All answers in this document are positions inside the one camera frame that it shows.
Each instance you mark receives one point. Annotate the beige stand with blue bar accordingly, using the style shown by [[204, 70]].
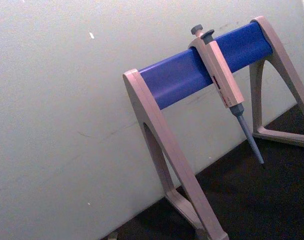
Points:
[[176, 80]]

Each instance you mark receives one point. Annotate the beige pipette with grey tip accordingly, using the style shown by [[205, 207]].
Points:
[[224, 75]]

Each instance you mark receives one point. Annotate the black table cloth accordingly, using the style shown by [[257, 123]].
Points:
[[254, 200]]

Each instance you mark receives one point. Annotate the plain pale wall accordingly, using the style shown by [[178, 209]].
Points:
[[62, 112]]

